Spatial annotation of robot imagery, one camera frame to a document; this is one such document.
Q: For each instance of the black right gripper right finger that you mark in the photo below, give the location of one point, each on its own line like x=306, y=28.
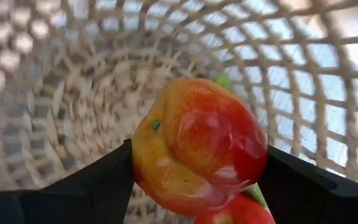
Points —
x=315, y=199

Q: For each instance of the red yellow peach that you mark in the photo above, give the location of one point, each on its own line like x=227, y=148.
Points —
x=197, y=140

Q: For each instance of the woven straw basket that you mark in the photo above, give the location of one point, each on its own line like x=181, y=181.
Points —
x=104, y=87

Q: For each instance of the red tomato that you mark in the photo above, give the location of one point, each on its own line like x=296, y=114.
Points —
x=238, y=214

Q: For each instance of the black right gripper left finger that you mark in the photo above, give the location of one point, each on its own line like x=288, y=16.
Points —
x=73, y=199

